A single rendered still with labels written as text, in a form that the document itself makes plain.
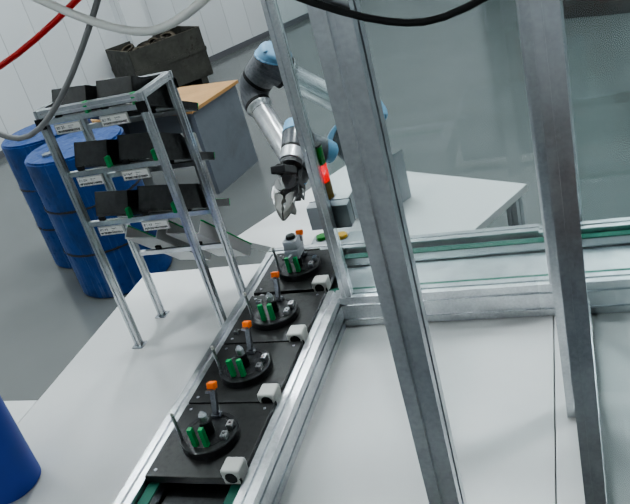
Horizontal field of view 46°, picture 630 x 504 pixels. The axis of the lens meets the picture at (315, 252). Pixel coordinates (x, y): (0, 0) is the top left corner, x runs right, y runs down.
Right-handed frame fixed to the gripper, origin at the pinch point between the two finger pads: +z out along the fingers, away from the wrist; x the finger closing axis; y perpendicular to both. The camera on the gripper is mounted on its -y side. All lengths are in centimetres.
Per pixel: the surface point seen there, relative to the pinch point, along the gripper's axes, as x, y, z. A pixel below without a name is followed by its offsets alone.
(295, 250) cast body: -1.7, 7.8, 8.2
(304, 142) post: -18.8, -31.3, -3.2
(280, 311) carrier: -2.5, -0.3, 31.1
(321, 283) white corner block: -10.9, 8.2, 19.7
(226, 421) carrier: -3, -26, 68
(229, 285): 33.1, 32.4, 7.3
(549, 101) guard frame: -82, -108, 50
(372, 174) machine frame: -63, -110, 58
